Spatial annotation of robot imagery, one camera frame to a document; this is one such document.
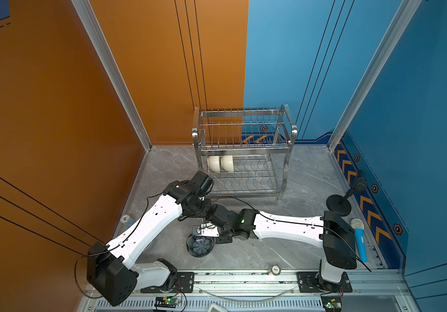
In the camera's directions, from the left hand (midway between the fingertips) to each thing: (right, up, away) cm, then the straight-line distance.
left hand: (206, 209), depth 78 cm
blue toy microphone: (+66, -8, +6) cm, 67 cm away
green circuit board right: (+47, -33, -8) cm, 58 cm away
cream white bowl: (+8, +19, +19) cm, 28 cm away
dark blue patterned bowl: (-3, -17, +3) cm, 17 cm away
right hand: (+3, -7, 0) cm, 8 cm away
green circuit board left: (-14, -32, -7) cm, 36 cm away
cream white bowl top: (+1, +19, +19) cm, 26 cm away
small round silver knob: (+26, -21, -7) cm, 34 cm away
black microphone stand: (+62, -2, +15) cm, 64 cm away
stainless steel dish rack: (+19, +26, +46) cm, 56 cm away
